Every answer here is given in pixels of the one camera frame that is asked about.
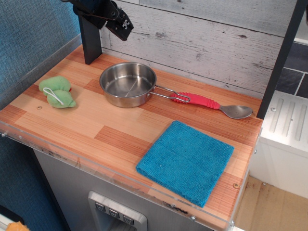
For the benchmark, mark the clear acrylic edge guard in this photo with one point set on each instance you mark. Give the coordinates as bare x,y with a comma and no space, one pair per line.
113,155

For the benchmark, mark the dark grey left post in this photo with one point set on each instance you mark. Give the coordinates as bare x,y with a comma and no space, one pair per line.
91,42

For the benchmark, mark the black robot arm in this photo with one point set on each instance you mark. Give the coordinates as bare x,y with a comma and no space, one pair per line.
104,13

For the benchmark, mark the green plush toy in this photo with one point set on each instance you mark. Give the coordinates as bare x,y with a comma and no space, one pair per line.
57,91

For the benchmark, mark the yellow object at corner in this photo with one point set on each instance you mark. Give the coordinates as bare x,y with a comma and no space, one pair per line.
17,226

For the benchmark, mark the blue cloth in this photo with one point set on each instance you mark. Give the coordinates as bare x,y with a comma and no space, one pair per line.
186,161

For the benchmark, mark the silver button panel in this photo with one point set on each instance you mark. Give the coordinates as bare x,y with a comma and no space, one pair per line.
110,215

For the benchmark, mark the stainless steel pot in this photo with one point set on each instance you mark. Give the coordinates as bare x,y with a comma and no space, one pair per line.
132,84

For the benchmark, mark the dark grey post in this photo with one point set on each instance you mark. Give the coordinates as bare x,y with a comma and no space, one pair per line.
282,56
91,42

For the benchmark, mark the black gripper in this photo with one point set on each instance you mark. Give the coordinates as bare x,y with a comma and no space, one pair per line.
121,26

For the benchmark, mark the dark grey right post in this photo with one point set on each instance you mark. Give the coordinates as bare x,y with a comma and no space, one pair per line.
282,56

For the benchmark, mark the white toy sink unit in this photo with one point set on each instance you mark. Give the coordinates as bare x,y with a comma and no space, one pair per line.
281,155

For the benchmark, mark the red handled metal spoon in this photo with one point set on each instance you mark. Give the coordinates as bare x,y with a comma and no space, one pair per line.
232,111

